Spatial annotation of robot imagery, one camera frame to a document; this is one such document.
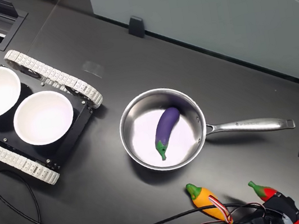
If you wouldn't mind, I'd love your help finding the red toy chilli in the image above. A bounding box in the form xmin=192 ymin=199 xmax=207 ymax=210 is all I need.
xmin=247 ymin=173 xmax=299 ymax=224

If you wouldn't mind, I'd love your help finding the orange toy carrot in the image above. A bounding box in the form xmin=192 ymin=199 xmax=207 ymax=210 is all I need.
xmin=185 ymin=177 xmax=235 ymax=224

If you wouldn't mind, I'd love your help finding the purple toy aubergine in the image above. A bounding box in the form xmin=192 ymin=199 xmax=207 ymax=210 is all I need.
xmin=149 ymin=106 xmax=188 ymax=162

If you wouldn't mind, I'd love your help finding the frosted glass partition panel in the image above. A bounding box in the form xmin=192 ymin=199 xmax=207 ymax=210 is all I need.
xmin=88 ymin=0 xmax=299 ymax=122

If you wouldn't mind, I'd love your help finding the black partition clip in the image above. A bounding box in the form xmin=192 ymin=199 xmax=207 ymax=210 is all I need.
xmin=126 ymin=14 xmax=146 ymax=40

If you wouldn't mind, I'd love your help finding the black vehicle with white tracks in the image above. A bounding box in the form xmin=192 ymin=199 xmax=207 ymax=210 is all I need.
xmin=0 ymin=36 xmax=116 ymax=195

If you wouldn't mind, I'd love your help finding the steel pan with long handle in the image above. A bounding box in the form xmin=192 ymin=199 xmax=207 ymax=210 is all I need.
xmin=114 ymin=68 xmax=299 ymax=178

